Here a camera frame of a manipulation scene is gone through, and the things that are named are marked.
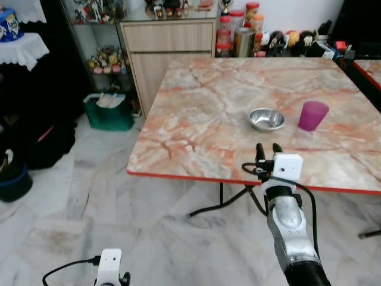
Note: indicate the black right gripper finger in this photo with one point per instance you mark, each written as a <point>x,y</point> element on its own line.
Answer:
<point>261,152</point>
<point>277,148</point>

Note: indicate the orange round figurine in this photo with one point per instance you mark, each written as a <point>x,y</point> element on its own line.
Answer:
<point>292,37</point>

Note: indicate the gold trophy cup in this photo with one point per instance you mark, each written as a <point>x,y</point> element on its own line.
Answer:
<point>226,6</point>

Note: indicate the blue printed tin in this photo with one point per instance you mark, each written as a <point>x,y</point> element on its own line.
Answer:
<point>9,27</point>

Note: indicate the black round bin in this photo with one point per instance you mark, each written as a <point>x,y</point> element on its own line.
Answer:
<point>15,185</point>

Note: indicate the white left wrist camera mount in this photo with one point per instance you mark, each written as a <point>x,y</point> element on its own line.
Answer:
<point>109,265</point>

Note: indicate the purple plastic cup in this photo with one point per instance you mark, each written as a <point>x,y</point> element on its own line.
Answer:
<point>312,116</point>

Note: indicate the steel canister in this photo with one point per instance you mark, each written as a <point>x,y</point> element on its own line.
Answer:
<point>244,43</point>

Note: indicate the white lace cloth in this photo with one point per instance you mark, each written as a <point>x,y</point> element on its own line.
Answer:
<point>24,9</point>
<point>21,50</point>

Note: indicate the small red lid jar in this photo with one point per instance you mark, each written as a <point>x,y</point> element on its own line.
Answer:
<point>223,51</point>

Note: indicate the glass display shelf with figurines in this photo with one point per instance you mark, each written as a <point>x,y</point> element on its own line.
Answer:
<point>107,59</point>

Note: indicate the red lid jar orange contents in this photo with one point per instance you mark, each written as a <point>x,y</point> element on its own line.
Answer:
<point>252,10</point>

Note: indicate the steel bowl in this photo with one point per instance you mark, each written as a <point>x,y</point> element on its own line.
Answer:
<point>266,121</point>

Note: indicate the black bag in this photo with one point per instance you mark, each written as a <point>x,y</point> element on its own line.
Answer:
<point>47,146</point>

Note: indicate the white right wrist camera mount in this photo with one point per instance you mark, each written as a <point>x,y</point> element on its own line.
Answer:
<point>289,167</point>

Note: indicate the light wooden cabinet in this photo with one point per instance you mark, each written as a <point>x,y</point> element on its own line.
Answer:
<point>166,42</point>

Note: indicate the red cap plastic bottle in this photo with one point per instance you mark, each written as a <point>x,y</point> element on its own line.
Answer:
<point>224,33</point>

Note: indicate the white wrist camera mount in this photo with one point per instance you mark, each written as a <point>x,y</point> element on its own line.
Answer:
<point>109,265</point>
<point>289,167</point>

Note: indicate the green plastic basket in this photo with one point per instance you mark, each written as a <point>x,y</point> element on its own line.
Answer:
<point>107,118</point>

